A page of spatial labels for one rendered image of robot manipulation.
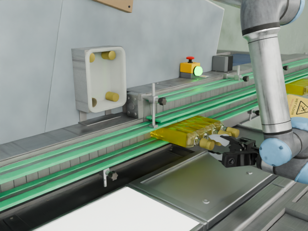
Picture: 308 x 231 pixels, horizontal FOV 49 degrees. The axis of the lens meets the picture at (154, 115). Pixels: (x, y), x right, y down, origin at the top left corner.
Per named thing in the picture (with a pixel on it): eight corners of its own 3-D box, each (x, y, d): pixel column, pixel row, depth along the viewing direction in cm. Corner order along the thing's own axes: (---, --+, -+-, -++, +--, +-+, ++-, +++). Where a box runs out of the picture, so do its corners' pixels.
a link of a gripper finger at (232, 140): (220, 142, 119) (240, 154, 114) (217, 144, 118) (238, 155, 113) (223, 131, 117) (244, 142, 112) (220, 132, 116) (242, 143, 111)
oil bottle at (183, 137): (150, 136, 137) (191, 150, 123) (150, 123, 136) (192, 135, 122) (159, 133, 141) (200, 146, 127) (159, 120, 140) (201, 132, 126)
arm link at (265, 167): (271, 178, 104) (274, 153, 102) (257, 173, 108) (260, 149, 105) (281, 170, 110) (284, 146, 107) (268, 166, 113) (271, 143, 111)
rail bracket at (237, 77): (221, 79, 169) (245, 82, 160) (222, 64, 167) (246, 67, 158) (226, 77, 172) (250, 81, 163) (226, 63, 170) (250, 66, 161)
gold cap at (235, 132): (228, 124, 135) (238, 127, 132) (230, 130, 137) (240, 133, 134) (224, 131, 133) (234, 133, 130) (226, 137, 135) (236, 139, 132)
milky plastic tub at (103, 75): (76, 109, 124) (90, 114, 118) (71, 48, 117) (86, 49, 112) (112, 101, 136) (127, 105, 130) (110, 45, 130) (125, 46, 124)
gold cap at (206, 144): (198, 148, 122) (208, 151, 119) (199, 139, 121) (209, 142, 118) (204, 145, 125) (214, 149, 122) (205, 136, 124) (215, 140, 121)
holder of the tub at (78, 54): (76, 123, 126) (89, 127, 121) (71, 48, 118) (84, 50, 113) (112, 113, 138) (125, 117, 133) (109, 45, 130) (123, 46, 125)
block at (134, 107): (125, 116, 134) (137, 119, 130) (124, 92, 132) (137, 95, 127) (132, 114, 137) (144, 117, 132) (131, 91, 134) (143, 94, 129)
